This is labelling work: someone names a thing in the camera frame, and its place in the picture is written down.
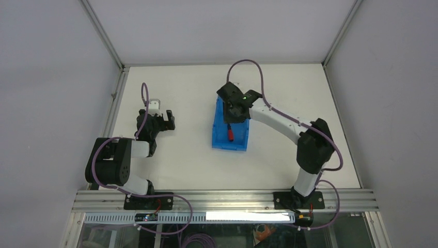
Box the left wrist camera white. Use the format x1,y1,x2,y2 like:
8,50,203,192
148,99,162,116

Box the white slotted cable duct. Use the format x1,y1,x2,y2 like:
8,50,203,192
84,211,295,225

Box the aluminium front rail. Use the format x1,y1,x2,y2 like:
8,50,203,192
72,189,379,213

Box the purple cable coil below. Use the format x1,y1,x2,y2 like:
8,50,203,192
179,233,218,248

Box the small electronics board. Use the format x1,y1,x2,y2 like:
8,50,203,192
134,213,158,222

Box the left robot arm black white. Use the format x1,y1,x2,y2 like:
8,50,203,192
85,110,175,210

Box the orange object below table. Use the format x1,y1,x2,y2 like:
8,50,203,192
253,224,276,245

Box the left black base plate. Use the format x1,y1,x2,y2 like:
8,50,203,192
123,192,174,211

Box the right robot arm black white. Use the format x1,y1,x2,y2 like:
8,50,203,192
216,82,335,209

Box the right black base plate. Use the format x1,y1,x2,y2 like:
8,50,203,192
272,191,325,210

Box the red black screwdriver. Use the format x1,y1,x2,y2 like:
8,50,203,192
227,123,234,142

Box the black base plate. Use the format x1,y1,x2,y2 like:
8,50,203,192
123,192,174,211
272,191,325,210

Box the blue plastic bin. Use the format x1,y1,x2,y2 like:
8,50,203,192
211,97,249,151

